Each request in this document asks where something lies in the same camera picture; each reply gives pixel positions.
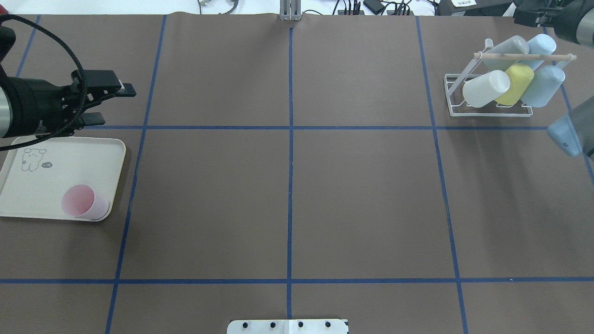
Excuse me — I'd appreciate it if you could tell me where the yellow plastic cup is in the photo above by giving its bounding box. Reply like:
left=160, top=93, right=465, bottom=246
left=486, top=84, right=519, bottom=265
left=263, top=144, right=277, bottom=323
left=494, top=63, right=535, bottom=106

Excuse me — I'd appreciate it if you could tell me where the light blue plastic cup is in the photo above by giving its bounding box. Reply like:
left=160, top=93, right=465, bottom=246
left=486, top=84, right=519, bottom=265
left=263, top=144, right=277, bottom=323
left=520, top=65, right=566, bottom=108

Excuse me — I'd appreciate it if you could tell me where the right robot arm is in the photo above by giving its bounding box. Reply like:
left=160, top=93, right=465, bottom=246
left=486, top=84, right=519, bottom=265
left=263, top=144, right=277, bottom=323
left=513, top=0, right=594, bottom=159

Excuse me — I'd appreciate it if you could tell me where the white wire cup rack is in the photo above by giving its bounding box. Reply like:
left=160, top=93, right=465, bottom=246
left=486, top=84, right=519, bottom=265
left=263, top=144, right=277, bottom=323
left=443, top=34, right=577, bottom=117

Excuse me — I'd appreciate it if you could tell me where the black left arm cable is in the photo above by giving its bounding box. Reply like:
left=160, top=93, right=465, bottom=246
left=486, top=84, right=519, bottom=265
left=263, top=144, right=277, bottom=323
left=0, top=14, right=89, bottom=151

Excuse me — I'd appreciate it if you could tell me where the grey aluminium frame post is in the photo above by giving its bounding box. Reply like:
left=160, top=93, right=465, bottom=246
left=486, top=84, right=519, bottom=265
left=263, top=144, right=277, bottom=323
left=279, top=0, right=303, bottom=22

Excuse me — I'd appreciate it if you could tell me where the pink plastic cup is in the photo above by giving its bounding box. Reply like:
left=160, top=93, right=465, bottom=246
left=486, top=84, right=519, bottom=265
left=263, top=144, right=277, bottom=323
left=61, top=184, right=110, bottom=221

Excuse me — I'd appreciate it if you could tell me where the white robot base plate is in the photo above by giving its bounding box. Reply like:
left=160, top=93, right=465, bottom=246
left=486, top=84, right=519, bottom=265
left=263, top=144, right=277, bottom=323
left=226, top=318, right=349, bottom=334

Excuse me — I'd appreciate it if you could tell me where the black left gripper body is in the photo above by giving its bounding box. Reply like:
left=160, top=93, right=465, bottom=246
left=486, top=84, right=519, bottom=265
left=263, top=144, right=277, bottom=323
left=1, top=77, right=85, bottom=138

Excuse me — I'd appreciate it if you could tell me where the cream rabbit tray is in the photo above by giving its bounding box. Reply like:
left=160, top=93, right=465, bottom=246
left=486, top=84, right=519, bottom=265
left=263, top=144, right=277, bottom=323
left=0, top=137, right=127, bottom=222

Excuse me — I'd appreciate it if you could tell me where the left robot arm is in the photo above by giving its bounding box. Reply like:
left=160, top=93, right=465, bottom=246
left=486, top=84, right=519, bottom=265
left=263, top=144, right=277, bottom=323
left=0, top=70, right=136, bottom=139

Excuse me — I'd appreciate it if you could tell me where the grey plastic cup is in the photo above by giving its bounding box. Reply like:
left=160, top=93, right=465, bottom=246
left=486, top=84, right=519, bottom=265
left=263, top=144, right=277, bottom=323
left=483, top=35, right=529, bottom=72

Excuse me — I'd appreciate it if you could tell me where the pale green white cup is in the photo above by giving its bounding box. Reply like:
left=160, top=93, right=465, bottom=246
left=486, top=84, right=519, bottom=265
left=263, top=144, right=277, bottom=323
left=462, top=70, right=510, bottom=108

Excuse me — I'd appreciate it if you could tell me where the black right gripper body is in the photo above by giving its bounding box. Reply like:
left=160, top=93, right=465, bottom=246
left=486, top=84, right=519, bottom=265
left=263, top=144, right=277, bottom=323
left=513, top=0, right=594, bottom=47

